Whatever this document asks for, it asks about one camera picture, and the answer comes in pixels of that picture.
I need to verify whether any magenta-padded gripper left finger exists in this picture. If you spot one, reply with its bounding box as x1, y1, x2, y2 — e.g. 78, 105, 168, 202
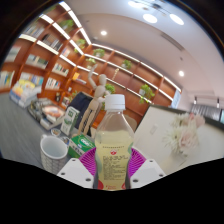
56, 147, 98, 190

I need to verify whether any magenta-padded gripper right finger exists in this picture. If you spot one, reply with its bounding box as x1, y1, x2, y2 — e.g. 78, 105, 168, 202
127, 147, 167, 190

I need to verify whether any clear bottle of yellow drink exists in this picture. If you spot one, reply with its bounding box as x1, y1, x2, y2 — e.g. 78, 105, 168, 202
94, 93, 135, 192

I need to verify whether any grey patterned white mug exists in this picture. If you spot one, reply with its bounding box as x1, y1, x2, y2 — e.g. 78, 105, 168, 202
39, 134, 70, 175

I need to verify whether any flat green and white box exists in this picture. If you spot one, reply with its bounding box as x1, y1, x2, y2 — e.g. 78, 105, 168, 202
68, 133, 97, 159

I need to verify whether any white and pink flower bouquet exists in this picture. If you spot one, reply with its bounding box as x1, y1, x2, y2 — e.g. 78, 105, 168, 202
162, 112, 207, 156

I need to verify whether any upright green and white carton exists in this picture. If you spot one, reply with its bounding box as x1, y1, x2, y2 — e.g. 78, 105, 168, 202
60, 105, 81, 137

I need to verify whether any beige chair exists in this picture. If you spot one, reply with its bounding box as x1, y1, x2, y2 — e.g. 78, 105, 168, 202
89, 113, 138, 139

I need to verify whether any dark magazine stack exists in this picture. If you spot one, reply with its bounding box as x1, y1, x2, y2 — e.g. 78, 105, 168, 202
28, 98, 66, 130

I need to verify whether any wooden artist mannequin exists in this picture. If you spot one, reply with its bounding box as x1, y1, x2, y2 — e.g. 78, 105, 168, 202
77, 63, 111, 136

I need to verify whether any grey curtain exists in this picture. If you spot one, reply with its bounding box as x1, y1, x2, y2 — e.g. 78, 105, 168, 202
191, 103, 223, 121

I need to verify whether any colourful book stack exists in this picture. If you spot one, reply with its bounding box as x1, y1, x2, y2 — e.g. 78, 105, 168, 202
8, 79, 43, 108

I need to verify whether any wooden shelf unit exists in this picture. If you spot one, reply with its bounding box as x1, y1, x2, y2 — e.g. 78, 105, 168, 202
0, 1, 183, 128

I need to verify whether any ceiling air vent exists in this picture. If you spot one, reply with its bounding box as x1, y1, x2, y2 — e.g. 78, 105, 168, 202
160, 32, 185, 52

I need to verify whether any ceiling lamp with round bulbs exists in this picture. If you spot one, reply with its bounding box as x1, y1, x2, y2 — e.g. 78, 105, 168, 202
127, 0, 185, 26

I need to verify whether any white wall socket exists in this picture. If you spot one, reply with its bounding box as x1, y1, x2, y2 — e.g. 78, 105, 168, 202
149, 123, 159, 135

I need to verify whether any black ceiling track rail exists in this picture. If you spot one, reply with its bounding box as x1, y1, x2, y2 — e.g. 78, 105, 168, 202
193, 95, 224, 109

